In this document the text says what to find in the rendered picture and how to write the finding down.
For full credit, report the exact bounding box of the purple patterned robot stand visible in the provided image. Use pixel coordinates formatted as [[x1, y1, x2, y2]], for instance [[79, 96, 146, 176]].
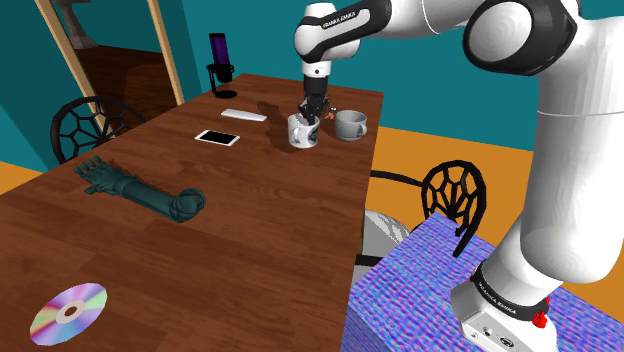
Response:
[[340, 211, 624, 352]]

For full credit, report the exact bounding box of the black web-back chair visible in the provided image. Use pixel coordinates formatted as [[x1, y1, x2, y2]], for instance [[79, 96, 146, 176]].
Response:
[[50, 95, 146, 166], [354, 159, 488, 269]]

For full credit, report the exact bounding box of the white phone with black screen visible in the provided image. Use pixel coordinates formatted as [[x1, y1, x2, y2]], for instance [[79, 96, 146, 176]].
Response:
[[193, 128, 242, 148]]

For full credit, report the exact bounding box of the iridescent compact disc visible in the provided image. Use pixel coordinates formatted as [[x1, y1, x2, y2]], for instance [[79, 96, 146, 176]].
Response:
[[29, 282, 109, 347]]

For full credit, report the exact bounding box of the tan wooden door frame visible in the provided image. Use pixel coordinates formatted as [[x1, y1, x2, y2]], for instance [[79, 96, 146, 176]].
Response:
[[33, 0, 187, 139]]

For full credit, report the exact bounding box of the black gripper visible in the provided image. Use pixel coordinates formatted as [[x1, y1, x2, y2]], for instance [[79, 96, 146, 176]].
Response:
[[297, 74, 330, 123]]

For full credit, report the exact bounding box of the white mug with dark print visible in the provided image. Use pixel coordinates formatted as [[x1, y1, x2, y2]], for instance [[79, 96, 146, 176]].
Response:
[[287, 112, 322, 150]]

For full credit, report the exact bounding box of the white remote control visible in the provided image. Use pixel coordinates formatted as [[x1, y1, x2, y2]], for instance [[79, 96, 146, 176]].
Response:
[[220, 108, 269, 123]]

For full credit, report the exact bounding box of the grey cup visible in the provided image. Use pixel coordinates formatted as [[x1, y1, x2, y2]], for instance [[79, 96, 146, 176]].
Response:
[[333, 109, 369, 143]]

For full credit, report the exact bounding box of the brown wooden table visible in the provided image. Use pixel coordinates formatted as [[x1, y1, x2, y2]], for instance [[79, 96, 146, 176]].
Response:
[[0, 72, 385, 352]]

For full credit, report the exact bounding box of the black and purple microphone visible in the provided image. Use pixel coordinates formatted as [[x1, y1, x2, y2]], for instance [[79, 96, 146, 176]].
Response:
[[204, 32, 239, 101]]

